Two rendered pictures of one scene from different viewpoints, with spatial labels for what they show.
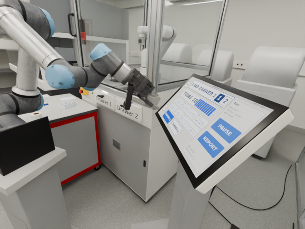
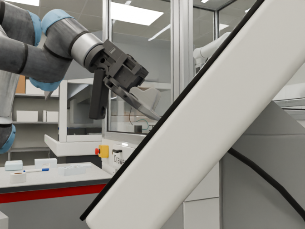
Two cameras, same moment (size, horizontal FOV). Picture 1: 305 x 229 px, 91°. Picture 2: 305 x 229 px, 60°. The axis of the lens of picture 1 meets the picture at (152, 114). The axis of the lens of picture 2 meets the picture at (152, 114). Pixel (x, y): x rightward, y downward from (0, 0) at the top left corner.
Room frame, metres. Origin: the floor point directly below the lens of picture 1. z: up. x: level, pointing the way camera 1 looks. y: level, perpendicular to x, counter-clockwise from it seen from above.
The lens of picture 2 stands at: (0.14, -0.27, 1.03)
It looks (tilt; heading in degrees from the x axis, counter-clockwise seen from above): 2 degrees up; 26
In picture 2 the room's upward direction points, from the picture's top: straight up
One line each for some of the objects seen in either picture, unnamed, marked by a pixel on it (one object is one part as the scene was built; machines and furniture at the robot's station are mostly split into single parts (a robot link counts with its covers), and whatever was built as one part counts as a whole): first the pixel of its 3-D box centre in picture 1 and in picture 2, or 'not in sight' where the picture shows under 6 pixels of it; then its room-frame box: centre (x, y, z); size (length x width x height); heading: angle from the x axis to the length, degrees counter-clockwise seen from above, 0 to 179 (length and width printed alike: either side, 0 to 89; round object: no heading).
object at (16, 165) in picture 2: not in sight; (13, 165); (1.26, 1.22, 0.78); 0.15 x 0.10 x 0.04; 53
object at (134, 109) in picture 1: (127, 109); not in sight; (1.06, 0.19, 0.87); 0.29 x 0.02 x 0.11; 50
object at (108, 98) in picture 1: (104, 99); (123, 157); (1.26, 0.43, 0.87); 0.29 x 0.02 x 0.11; 50
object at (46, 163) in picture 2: (41, 98); (45, 163); (1.38, 1.09, 0.79); 0.13 x 0.09 x 0.05; 142
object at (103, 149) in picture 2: (84, 91); (103, 151); (1.45, 0.70, 0.88); 0.07 x 0.05 x 0.07; 50
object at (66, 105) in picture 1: (67, 105); (71, 170); (1.29, 0.79, 0.78); 0.12 x 0.08 x 0.04; 158
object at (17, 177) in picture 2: (36, 116); (18, 177); (1.02, 0.87, 0.78); 0.07 x 0.07 x 0.04
